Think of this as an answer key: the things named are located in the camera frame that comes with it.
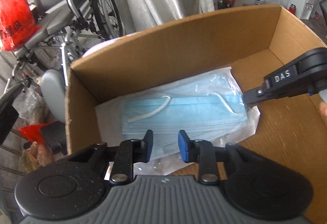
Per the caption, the blue face mask pack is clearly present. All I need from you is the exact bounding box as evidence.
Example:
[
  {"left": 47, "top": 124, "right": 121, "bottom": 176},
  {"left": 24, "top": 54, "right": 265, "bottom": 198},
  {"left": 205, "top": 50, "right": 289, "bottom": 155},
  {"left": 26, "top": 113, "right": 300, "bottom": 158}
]
[{"left": 95, "top": 67, "right": 261, "bottom": 160}]

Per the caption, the brown cardboard box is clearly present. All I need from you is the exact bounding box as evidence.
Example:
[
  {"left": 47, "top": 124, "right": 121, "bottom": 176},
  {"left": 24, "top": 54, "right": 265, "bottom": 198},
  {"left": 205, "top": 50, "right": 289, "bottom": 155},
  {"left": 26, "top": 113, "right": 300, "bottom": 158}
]
[{"left": 66, "top": 5, "right": 326, "bottom": 223}]

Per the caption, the white water dispenser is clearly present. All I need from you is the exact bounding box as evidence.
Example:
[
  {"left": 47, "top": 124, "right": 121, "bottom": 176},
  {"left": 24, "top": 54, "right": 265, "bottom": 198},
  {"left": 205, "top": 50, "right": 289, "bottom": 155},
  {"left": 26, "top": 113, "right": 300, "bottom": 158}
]
[{"left": 287, "top": 0, "right": 316, "bottom": 20}]

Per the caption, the red bag on floor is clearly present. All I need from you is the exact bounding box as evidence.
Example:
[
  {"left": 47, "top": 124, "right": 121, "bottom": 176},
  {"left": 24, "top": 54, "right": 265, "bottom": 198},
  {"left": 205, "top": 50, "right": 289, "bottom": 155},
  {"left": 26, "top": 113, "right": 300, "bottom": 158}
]
[{"left": 18, "top": 122, "right": 54, "bottom": 144}]

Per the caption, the grey wheelchair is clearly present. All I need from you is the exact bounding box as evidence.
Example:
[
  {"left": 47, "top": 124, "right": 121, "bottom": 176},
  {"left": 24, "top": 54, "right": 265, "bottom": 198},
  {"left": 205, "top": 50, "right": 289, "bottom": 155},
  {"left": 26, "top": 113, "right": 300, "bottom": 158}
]
[{"left": 4, "top": 0, "right": 124, "bottom": 122}]

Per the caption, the red plastic bag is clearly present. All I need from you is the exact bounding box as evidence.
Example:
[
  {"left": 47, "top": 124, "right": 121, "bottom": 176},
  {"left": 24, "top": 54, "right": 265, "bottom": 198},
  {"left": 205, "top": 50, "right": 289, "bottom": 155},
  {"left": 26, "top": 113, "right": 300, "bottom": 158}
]
[{"left": 1, "top": 0, "right": 40, "bottom": 51}]

